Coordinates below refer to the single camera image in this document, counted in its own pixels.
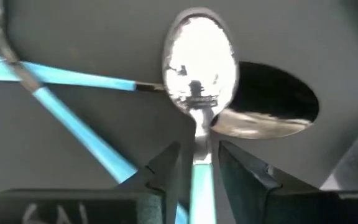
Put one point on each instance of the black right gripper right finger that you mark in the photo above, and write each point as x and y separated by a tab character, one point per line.
259	205

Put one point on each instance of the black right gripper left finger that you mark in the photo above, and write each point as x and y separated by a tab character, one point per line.
73	208

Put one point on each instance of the black table mat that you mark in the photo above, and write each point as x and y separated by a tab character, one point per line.
73	37

